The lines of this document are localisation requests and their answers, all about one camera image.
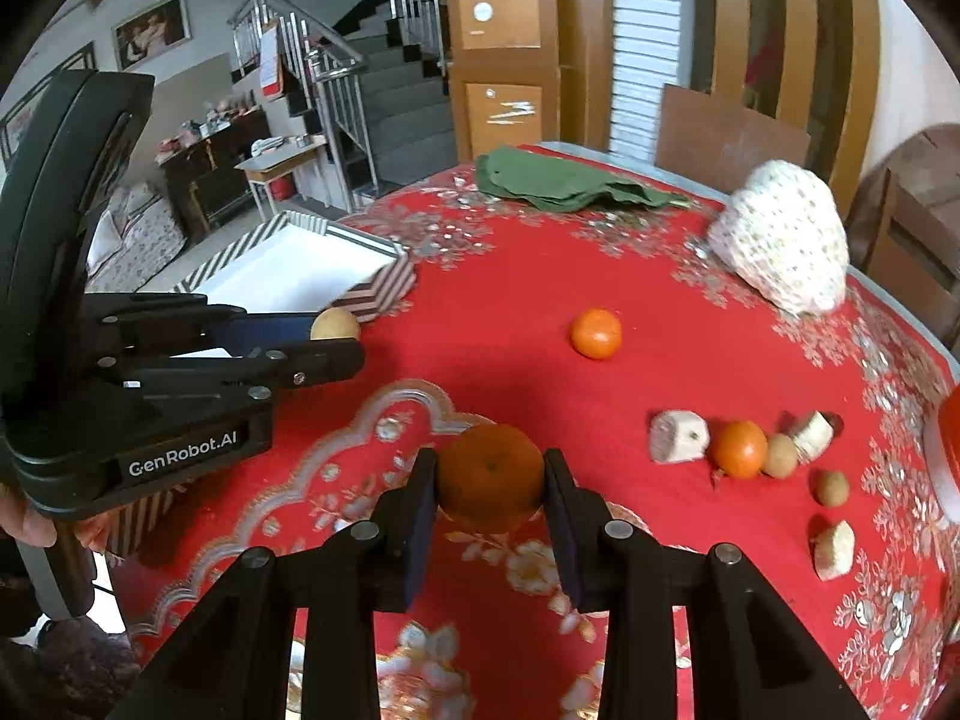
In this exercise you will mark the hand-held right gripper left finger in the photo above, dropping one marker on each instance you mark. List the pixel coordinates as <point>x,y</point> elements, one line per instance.
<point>420,514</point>

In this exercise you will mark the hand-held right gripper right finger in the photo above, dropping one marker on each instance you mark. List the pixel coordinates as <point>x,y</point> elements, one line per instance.
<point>559,514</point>

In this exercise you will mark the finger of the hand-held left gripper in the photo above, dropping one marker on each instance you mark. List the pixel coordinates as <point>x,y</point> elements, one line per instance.
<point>330,360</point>
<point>270,328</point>

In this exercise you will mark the round yellow fruit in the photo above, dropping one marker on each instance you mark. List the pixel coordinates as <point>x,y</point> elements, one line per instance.
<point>335,324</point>

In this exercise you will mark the striped cardboard box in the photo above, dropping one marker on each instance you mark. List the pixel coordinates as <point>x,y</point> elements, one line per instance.
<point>285,262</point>

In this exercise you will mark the large orange tangerine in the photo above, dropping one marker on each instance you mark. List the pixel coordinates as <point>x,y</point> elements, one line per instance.
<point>491,476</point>

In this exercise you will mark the person's left hand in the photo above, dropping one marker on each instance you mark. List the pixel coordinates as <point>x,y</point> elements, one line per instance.
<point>26,529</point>

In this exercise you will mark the floral sofa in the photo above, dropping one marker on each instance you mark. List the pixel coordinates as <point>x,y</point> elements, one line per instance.
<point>142,229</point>

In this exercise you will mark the dark wooden sideboard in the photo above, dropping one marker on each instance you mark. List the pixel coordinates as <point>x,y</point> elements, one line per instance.
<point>210,172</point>

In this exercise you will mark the small white-top table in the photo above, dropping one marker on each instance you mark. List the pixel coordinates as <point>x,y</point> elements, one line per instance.
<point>281,157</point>

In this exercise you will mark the small orange tangerine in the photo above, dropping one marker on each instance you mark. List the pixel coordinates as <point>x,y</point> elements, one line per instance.
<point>596,332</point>
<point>740,448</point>

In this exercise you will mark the red floral tablecloth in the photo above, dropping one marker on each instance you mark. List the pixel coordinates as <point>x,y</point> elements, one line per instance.
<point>510,277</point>

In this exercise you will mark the metal stair railing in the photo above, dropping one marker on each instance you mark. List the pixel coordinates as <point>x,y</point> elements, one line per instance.
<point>334,90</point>

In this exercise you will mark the grey staircase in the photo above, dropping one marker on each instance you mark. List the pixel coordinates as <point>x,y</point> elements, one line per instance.
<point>397,90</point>

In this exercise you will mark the green leaves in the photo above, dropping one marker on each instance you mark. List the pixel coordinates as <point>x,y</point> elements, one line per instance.
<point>555,180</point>

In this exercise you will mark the white foam net pile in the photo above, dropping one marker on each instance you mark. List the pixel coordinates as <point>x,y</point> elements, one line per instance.
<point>780,236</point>

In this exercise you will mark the brown wooden cabinet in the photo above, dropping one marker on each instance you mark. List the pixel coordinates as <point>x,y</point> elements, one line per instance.
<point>510,37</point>

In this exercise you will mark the red ribbed thermos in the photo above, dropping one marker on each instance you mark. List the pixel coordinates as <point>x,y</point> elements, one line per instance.
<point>946,457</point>

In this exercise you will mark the brown flat board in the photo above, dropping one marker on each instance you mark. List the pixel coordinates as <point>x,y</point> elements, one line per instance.
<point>720,142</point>

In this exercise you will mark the white slatted shutter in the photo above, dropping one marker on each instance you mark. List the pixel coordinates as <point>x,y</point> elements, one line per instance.
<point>645,37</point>

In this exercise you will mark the dark wooden chair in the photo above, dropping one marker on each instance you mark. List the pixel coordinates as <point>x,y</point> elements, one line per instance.
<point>915,217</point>

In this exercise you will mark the framed wall painting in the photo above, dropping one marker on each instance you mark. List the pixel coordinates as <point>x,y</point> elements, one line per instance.
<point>150,30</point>

